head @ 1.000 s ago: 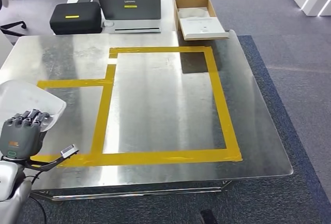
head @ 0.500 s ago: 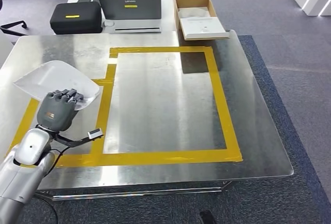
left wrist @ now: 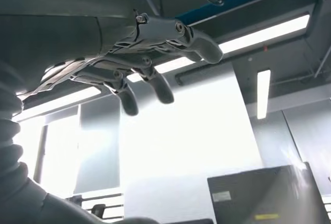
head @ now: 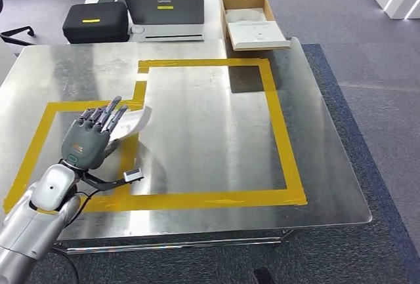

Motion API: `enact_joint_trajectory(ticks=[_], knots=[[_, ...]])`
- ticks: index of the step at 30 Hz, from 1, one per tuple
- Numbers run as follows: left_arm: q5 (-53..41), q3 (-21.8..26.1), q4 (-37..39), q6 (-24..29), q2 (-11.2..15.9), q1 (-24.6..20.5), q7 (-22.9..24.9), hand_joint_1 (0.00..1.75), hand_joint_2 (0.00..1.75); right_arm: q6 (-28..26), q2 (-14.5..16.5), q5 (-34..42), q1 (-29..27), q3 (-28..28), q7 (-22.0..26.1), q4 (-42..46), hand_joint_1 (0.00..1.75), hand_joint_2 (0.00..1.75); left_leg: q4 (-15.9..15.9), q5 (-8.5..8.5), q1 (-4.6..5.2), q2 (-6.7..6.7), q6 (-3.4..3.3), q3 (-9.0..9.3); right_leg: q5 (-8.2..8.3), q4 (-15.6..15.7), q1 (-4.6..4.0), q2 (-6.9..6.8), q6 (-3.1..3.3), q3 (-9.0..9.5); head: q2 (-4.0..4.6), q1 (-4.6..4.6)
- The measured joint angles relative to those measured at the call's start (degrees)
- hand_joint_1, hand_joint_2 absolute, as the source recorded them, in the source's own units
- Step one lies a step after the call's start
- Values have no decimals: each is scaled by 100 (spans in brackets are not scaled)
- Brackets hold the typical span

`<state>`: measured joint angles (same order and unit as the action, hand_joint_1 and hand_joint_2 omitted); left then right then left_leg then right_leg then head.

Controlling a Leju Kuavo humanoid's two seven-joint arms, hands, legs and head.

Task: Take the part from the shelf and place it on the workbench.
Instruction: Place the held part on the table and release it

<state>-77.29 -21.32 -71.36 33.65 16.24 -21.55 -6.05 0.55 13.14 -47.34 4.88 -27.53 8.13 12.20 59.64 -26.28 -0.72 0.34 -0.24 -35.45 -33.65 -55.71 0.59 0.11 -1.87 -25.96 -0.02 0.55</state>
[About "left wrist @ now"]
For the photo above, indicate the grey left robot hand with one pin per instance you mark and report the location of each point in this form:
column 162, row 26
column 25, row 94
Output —
column 51, row 27

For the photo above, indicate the ceiling light strip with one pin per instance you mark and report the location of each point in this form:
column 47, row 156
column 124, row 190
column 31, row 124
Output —
column 258, row 34
column 64, row 100
column 264, row 95

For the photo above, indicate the dark grey equipment case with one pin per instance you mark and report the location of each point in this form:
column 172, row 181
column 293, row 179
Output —
column 258, row 195

